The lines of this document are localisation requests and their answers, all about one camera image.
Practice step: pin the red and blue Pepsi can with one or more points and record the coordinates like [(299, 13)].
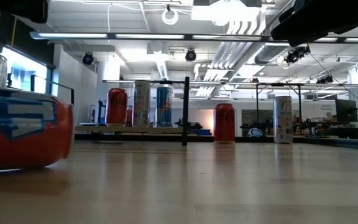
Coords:
[(23, 133)]

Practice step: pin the white Celsius can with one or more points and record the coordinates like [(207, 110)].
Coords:
[(283, 119), (142, 102)]

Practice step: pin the red Coca-Cola Zero can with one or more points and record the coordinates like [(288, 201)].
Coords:
[(117, 107), (224, 123)]

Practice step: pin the blue silver Red Bull can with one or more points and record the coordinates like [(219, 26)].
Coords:
[(164, 107)]

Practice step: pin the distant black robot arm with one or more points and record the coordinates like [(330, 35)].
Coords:
[(191, 125)]

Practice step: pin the wooden shelf board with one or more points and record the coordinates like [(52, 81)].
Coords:
[(129, 129)]

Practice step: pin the black ceiling spotlight cluster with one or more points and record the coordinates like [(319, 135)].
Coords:
[(325, 79), (297, 54)]

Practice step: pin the black computer monitor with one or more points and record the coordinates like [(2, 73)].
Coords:
[(346, 110)]

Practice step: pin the round black ceiling spotlight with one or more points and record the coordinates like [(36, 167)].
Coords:
[(88, 58), (190, 55)]

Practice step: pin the distant cluttered work desk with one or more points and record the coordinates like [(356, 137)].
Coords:
[(337, 129)]

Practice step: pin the monitor with blue screen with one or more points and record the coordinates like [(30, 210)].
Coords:
[(99, 112)]

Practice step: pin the blue bin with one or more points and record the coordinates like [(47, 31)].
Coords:
[(204, 132)]

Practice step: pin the long LED light bar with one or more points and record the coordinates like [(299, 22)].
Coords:
[(148, 36)]

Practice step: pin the distant black station frame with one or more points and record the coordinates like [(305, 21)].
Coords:
[(299, 102)]

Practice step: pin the black aluminium table frame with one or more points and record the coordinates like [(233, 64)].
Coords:
[(259, 139)]

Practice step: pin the thin black metal shelf rail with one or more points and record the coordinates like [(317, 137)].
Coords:
[(185, 109)]

